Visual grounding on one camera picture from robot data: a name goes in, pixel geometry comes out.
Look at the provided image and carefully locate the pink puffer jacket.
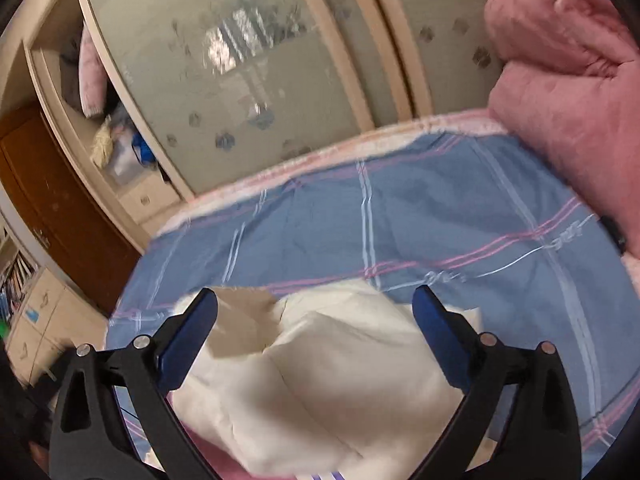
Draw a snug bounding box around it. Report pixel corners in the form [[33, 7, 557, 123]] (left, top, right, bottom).
[[78, 26, 109, 120]]

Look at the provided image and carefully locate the blue garment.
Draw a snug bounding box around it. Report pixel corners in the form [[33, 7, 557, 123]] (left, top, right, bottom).
[[131, 132, 156, 166]]

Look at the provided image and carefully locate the beige wardrobe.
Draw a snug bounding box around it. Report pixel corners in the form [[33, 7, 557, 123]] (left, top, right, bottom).
[[0, 0, 507, 242]]

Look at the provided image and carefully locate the clear plastic storage box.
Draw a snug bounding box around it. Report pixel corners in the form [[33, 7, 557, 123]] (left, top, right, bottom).
[[105, 130, 146, 189]]

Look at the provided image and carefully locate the brown wooden door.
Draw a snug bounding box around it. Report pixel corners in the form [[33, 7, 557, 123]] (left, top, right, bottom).
[[0, 102, 147, 317]]

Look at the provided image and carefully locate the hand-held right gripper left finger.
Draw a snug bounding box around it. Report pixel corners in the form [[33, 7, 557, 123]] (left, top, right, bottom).
[[47, 287, 222, 480]]

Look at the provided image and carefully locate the beige wardrobe drawer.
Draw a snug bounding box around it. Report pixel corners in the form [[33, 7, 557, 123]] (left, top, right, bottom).
[[119, 174, 182, 222]]

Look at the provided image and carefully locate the narrow frosted sliding wardrobe door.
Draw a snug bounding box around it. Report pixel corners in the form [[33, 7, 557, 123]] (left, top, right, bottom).
[[357, 0, 507, 122]]

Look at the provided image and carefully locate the beige drawer cabinet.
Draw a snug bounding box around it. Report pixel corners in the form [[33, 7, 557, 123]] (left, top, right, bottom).
[[5, 264, 109, 387]]

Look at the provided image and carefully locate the yellow cloth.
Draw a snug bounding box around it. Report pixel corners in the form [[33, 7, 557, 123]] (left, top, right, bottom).
[[91, 122, 119, 170]]

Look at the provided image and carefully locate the small black object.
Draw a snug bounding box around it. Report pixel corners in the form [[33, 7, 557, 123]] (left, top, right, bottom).
[[598, 214, 629, 256]]

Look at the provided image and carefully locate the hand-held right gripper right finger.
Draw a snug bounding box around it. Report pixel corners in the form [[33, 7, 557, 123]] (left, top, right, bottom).
[[410, 284, 584, 480]]

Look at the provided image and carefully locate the wide frosted sliding wardrobe door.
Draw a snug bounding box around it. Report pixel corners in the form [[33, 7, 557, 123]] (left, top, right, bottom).
[[79, 0, 377, 197]]

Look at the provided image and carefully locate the bookshelf with books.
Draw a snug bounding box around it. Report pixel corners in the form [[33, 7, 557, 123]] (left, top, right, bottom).
[[0, 224, 42, 342]]

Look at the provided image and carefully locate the blue plaid bed sheet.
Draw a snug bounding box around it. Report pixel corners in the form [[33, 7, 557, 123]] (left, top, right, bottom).
[[102, 131, 632, 480]]

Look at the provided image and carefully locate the pink rolled quilt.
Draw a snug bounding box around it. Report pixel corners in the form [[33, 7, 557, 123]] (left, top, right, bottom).
[[483, 0, 640, 257]]

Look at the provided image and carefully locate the white and pink hooded jacket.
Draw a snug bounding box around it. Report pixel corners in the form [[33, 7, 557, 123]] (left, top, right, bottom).
[[112, 279, 484, 480]]

